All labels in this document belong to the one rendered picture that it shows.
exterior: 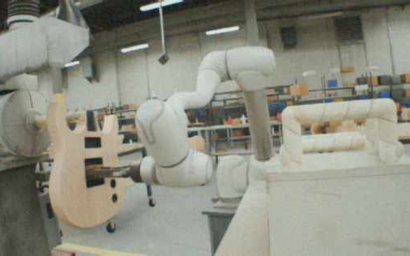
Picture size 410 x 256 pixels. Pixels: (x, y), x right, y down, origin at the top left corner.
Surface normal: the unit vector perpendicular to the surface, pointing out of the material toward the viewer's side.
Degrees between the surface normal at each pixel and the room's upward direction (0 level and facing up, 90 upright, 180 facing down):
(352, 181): 90
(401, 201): 90
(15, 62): 90
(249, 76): 121
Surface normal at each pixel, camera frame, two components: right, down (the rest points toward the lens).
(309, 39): -0.29, 0.08
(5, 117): 0.70, -0.15
